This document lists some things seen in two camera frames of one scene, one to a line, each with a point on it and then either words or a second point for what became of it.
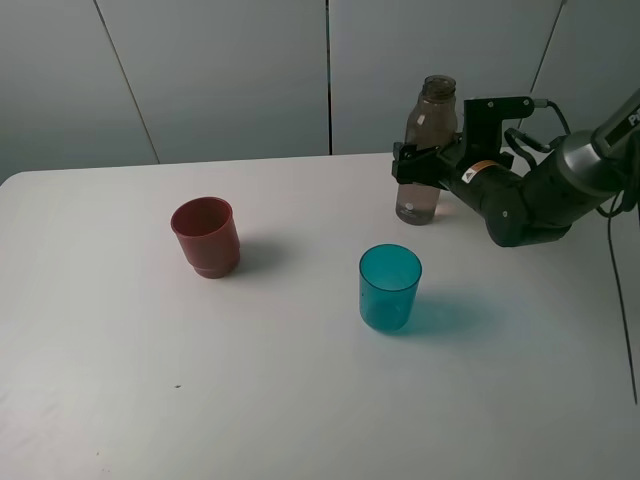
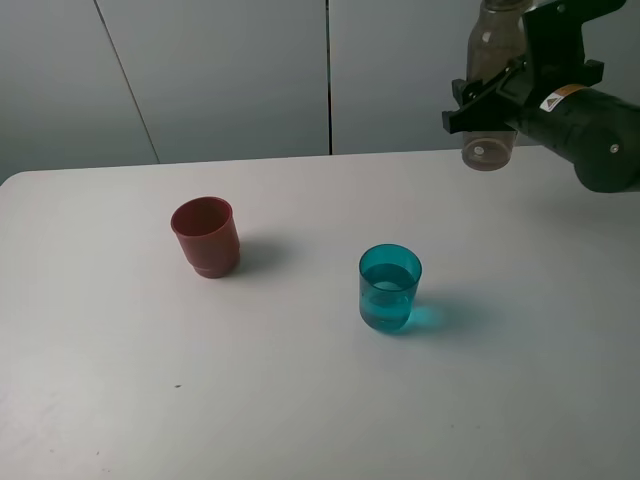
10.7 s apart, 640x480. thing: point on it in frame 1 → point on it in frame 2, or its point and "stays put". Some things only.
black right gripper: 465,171 → 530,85
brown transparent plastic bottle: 432,121 → 496,41
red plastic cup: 206,231 stays put
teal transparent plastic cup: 389,279 stays put
